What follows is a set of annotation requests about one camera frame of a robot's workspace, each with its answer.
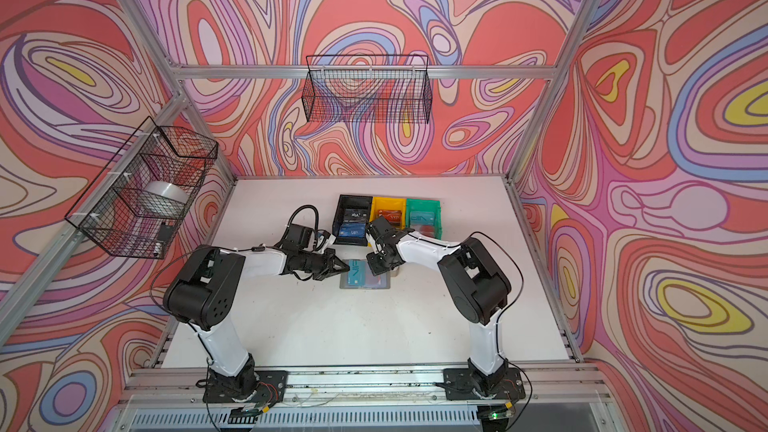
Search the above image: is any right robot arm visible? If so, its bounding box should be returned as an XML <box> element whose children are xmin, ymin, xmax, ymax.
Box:
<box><xmin>366</xmin><ymin>225</ymin><xmax>512</xmax><ymax>398</ymax></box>

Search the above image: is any black wire basket left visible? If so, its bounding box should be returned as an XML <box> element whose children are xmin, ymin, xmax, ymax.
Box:
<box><xmin>65</xmin><ymin>118</ymin><xmax>219</xmax><ymax>259</ymax></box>

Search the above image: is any black wire basket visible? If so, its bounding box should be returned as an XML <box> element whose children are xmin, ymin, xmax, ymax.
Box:
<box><xmin>301</xmin><ymin>54</ymin><xmax>433</xmax><ymax>124</ymax></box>
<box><xmin>65</xmin><ymin>118</ymin><xmax>219</xmax><ymax>259</ymax></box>

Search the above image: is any teal VIP card from holder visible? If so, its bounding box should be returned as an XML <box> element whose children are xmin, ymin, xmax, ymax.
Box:
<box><xmin>346</xmin><ymin>259</ymin><xmax>367</xmax><ymax>288</ymax></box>

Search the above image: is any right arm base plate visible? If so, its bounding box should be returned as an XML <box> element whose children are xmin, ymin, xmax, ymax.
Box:
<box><xmin>436</xmin><ymin>366</ymin><xmax>527</xmax><ymax>403</ymax></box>

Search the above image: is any green plastic bin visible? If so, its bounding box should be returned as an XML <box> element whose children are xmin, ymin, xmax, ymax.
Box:
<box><xmin>405</xmin><ymin>198</ymin><xmax>442</xmax><ymax>239</ymax></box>

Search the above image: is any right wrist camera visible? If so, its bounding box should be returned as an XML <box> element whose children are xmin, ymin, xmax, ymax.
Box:
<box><xmin>365</xmin><ymin>216</ymin><xmax>399</xmax><ymax>249</ymax></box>

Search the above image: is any blue VIP card in bin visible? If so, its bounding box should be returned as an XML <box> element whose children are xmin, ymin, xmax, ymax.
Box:
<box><xmin>338</xmin><ymin>222</ymin><xmax>366</xmax><ymax>238</ymax></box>

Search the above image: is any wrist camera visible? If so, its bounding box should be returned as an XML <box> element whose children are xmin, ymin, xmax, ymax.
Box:
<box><xmin>365</xmin><ymin>216</ymin><xmax>399</xmax><ymax>249</ymax></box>
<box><xmin>276</xmin><ymin>224</ymin><xmax>334</xmax><ymax>252</ymax></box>

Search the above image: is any black wire basket back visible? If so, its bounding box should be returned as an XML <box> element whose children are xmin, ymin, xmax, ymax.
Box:
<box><xmin>301</xmin><ymin>54</ymin><xmax>433</xmax><ymax>124</ymax></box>

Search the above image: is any red VIP card in bin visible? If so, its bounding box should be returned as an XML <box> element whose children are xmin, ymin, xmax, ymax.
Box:
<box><xmin>377</xmin><ymin>209</ymin><xmax>402</xmax><ymax>227</ymax></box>

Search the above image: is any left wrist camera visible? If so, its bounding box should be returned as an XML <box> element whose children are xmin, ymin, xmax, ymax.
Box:
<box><xmin>276</xmin><ymin>224</ymin><xmax>334</xmax><ymax>252</ymax></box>

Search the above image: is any black plastic bin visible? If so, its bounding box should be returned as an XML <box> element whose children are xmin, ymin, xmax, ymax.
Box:
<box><xmin>332</xmin><ymin>194</ymin><xmax>373</xmax><ymax>247</ymax></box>

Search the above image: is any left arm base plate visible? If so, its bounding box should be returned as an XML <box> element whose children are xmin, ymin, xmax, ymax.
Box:
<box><xmin>198</xmin><ymin>369</ymin><xmax>288</xmax><ymax>406</ymax></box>

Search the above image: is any yellow plastic bin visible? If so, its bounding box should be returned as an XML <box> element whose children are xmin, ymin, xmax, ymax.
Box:
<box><xmin>369</xmin><ymin>196</ymin><xmax>407</xmax><ymax>229</ymax></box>

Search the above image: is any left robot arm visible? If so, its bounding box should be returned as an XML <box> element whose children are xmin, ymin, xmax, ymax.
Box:
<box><xmin>162</xmin><ymin>245</ymin><xmax>350</xmax><ymax>403</ymax></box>

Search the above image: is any aluminium front rail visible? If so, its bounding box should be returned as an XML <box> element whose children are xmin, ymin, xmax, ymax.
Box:
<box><xmin>107</xmin><ymin>362</ymin><xmax>628</xmax><ymax>431</ymax></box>

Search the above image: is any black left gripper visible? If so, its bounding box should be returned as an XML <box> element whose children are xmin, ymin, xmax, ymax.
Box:
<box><xmin>296</xmin><ymin>248</ymin><xmax>350</xmax><ymax>280</ymax></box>

